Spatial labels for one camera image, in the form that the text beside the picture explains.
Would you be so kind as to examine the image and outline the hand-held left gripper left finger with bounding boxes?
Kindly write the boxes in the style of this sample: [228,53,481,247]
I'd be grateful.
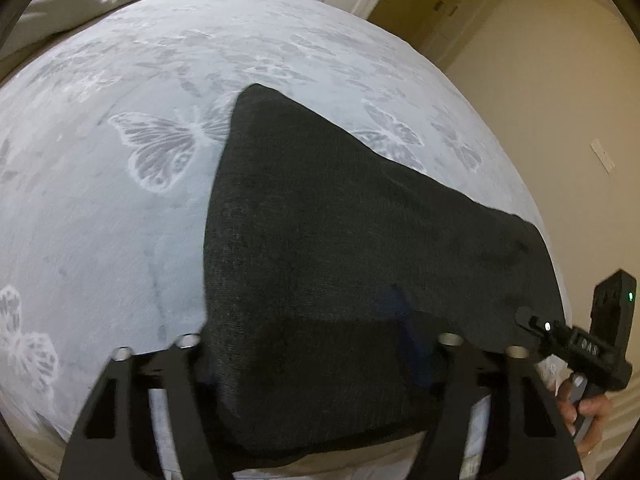
[60,332,223,480]

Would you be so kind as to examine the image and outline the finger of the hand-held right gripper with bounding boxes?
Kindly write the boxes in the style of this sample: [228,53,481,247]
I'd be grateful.
[515,306,572,350]

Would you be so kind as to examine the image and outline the dark grey pants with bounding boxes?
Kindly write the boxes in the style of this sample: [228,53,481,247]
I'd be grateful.
[202,83,568,467]

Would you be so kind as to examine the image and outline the person's right hand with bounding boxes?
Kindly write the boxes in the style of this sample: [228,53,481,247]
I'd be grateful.
[556,377,614,457]

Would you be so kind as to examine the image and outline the white wall switch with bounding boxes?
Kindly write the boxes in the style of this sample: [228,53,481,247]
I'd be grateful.
[590,138,617,176]

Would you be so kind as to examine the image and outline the bed with butterfly bedspread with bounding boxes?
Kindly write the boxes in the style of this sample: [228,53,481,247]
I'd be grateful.
[0,0,576,480]

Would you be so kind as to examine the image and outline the beige built-in closet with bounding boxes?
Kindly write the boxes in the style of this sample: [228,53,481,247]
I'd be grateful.
[369,0,528,68]

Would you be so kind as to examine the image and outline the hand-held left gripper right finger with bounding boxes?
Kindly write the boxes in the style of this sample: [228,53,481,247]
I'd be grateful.
[422,332,587,480]

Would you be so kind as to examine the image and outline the light grey quilt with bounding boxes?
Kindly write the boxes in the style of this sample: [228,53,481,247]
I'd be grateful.
[0,0,221,81]

